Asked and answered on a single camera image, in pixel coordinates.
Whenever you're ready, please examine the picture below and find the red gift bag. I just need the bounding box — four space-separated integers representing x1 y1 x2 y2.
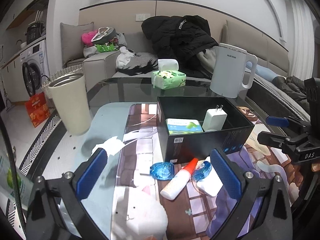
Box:
24 92 50 128

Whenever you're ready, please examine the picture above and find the tall white power adapter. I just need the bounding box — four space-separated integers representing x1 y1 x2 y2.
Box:
202 105 227 132

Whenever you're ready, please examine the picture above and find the crumpled white tissue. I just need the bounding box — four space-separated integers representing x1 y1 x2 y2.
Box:
92 136 125 157

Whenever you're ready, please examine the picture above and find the green tissue pack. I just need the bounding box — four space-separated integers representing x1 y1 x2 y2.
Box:
151 70 187 90

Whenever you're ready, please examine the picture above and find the grey sofa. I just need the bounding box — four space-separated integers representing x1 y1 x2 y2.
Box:
63 25 310 121

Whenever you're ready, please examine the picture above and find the person's right hand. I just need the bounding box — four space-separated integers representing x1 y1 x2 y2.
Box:
311 161 320 172

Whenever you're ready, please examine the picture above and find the cream tumbler cup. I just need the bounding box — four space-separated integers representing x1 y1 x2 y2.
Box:
48 73 91 135

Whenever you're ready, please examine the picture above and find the white washing machine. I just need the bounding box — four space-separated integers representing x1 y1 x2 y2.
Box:
20 40 50 97

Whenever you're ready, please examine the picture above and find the grey cushion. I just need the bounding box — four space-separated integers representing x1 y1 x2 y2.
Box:
60 22 94 65

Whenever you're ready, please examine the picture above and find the white electric kettle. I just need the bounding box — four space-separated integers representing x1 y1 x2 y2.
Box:
210 43 258 99

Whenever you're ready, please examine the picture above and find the white plug charger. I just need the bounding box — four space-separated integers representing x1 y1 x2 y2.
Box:
196 166 223 197

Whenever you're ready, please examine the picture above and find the pile of clothes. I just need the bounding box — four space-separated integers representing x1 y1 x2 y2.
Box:
81 27 158 76

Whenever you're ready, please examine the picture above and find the black puffer jacket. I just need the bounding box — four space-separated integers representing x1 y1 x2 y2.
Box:
142 15 218 61

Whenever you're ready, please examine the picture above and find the white wall socket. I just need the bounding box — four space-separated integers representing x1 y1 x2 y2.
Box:
135 14 151 22

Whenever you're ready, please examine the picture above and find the blue eye drop bottle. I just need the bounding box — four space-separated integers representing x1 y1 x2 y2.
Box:
192 161 212 182
150 162 175 181

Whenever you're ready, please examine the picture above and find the light blue pillow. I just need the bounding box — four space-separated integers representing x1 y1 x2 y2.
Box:
255 64 279 82

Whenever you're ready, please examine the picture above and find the dark green jacket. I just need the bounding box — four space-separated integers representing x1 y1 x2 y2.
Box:
272 76 310 114

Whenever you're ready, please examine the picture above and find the green drink bottle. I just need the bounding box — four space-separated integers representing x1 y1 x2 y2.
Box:
0 150 33 210

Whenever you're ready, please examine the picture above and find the white woven basket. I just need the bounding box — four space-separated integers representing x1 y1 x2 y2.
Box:
42 64 84 99

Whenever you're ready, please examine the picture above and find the green floss pick box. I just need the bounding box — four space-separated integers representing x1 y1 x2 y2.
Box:
166 118 203 134

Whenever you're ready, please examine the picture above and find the white glue bottle orange cap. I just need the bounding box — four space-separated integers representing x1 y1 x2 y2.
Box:
160 158 199 201

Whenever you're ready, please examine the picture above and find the black cardboard box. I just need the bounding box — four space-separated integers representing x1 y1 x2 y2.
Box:
157 96 254 164

